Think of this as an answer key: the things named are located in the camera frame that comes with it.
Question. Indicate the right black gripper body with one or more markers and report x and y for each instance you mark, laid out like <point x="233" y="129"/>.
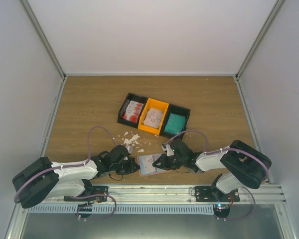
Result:
<point x="179" y="162"/>

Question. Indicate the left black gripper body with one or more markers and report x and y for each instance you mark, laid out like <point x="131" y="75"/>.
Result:
<point x="122" y="169"/>

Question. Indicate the white blossom card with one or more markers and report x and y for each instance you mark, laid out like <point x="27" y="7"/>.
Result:
<point x="146" y="167"/>

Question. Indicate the pink card holder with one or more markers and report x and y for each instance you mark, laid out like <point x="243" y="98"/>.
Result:
<point x="159" y="171"/>

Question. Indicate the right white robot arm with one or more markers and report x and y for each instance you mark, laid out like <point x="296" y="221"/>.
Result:
<point x="246" y="167"/>

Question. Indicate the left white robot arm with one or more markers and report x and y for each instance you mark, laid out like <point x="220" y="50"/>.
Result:
<point x="44" y="179"/>

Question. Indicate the teal cards stack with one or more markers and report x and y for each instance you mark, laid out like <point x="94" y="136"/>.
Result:
<point x="175" y="124"/>

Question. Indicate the white cards in orange bin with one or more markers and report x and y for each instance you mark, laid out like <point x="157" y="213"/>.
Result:
<point x="153" y="118"/>

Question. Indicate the black right card bin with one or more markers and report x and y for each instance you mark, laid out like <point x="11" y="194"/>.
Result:
<point x="174" y="109"/>

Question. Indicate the black card bin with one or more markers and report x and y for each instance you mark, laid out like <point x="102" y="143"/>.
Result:
<point x="131" y="97"/>
<point x="174" y="109"/>

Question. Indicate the black left card bin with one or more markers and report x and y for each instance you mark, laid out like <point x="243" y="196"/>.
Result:
<point x="131" y="97"/>

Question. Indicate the red white cards stack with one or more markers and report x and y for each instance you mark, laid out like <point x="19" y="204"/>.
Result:
<point x="133" y="111"/>

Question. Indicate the orange middle card bin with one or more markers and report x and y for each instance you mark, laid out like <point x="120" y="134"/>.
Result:
<point x="152" y="103"/>

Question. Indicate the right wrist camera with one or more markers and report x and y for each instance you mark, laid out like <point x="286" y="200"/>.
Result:
<point x="167" y="149"/>

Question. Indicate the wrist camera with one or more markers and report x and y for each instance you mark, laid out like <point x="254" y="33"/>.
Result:
<point x="129" y="149"/>
<point x="167" y="149"/>

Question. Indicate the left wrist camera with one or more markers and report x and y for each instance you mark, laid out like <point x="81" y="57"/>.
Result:
<point x="129" y="149"/>

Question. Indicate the aluminium front rail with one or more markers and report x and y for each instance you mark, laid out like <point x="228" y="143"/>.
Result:
<point x="184" y="194"/>

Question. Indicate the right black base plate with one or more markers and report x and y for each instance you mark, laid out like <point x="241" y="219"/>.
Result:
<point x="221" y="202"/>

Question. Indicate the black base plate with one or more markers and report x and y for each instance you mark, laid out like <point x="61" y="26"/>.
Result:
<point x="221" y="202"/>
<point x="87" y="199"/>

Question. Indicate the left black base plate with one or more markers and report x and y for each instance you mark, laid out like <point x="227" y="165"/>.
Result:
<point x="87" y="199"/>

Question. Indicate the grey slotted cable duct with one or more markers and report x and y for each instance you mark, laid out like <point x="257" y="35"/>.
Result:
<point x="124" y="209"/>

